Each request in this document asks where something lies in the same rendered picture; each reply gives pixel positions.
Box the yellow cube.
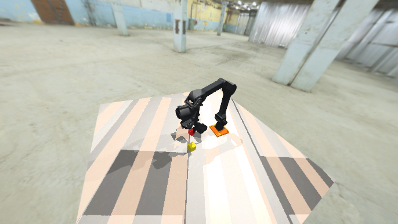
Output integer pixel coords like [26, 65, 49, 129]
[188, 142, 196, 152]

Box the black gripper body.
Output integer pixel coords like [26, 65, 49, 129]
[189, 113, 208, 134]

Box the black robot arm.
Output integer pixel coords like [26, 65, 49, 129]
[175, 78, 237, 131]

